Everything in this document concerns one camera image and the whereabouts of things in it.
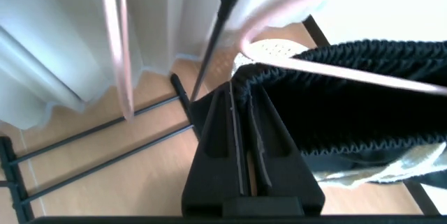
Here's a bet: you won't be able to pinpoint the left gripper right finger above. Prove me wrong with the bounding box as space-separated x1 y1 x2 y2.
248 87 326 217

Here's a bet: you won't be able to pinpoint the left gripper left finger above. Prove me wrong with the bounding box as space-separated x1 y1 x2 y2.
181 80 249 217

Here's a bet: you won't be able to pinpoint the black shorts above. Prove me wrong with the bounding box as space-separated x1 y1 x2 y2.
190 38 447 190

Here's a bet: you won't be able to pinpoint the white laundry basket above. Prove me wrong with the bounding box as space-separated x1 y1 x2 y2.
230 38 310 77

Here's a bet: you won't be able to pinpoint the white curtain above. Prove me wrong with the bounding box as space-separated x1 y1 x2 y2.
0 0 315 130

